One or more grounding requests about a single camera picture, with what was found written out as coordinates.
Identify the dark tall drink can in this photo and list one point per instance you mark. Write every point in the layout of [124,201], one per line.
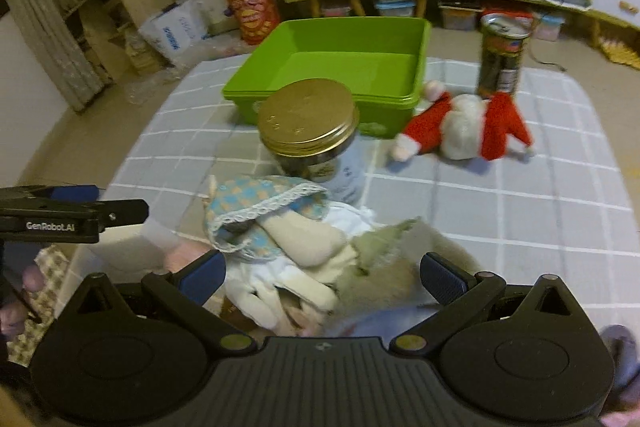
[504,40]

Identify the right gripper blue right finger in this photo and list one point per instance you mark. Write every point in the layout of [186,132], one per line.
[464,298]

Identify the glass jar gold lid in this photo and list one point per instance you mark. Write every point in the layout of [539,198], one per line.
[310,127]

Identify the red white santa plush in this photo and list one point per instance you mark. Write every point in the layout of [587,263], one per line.
[462,127]

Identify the rag doll blue dress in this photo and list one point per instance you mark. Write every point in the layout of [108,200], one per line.
[261,219]

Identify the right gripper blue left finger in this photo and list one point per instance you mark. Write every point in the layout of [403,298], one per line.
[181,296]

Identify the green plastic storage bin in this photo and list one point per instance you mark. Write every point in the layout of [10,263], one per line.
[380,59]

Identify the white blue paper bag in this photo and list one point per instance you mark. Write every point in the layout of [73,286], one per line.
[175,29]

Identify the grey checked tablecloth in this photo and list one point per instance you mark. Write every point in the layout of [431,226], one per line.
[565,210]

